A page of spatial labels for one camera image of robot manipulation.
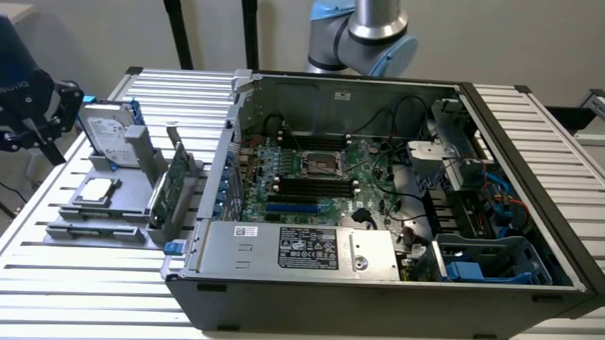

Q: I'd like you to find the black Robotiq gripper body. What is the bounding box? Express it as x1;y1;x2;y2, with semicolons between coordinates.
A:
0;66;58;129

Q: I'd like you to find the blue SATA wire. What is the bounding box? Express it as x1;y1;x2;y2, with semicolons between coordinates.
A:
480;169;514;239

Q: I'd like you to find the black vertical pole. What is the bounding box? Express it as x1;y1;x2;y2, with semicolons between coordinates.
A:
241;0;262;70
163;0;197;70

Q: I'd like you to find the long blue expansion slot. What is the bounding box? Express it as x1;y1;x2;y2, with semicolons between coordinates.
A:
266;203;319;213

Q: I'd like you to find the metal CPU socket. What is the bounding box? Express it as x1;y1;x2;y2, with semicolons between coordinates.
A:
295;150;345;179

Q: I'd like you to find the blue plastic drive cage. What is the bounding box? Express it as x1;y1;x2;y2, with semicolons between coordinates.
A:
432;232;555;285

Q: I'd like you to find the hard disk with blue carrier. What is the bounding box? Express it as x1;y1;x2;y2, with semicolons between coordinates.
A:
76;100;145;170

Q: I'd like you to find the grey parts rack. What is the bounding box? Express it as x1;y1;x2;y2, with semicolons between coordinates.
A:
43;124;215;246

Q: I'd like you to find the white plastic fan shroud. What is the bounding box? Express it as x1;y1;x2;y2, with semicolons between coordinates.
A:
405;140;446;164

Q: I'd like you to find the green graphics card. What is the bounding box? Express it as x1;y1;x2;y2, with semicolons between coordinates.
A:
147;122;201;228

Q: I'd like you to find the short black looped wire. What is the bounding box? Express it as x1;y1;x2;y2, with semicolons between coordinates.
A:
262;113;286;135

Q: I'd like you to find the silver CPU chip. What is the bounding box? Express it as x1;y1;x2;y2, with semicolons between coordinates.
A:
74;178;123;205

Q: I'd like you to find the open black PC case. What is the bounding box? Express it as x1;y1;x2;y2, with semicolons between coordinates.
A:
163;69;605;333

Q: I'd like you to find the black plug with thick wire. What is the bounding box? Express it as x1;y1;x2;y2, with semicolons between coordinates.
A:
352;208;377;232

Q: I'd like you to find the long black looped wire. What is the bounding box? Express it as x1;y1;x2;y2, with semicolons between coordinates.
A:
368;94;430;140

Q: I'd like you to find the thin black floor cable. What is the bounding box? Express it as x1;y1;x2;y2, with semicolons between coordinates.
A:
0;181;28;217

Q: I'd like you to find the long black expansion slot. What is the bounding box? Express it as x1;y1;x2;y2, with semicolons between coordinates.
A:
267;194;319;204

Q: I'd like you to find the black RAM slot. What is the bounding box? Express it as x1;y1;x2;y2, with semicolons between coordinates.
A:
271;190;360;198
274;181;358;188
281;141;352;147
283;132;352;139
274;177;358;183
273;186;360;193
281;144;352;152
282;137;352;143

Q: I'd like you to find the green motherboard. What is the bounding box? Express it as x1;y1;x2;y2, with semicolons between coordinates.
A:
235;136;404;233

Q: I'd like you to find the red wire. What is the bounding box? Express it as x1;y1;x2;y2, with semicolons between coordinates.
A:
508;197;532;225

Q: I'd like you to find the aluminium profile side table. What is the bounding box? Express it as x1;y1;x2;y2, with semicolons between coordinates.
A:
543;88;605;145

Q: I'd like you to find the silver metal disk bay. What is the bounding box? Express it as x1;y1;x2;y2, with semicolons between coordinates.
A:
428;98;500;191

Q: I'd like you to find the silver power supply unit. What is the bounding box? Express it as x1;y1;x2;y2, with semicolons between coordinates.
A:
186;221;404;283

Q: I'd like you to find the green RAM stick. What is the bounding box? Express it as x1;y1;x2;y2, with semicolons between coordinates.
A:
46;225;141;235
59;205;145;215

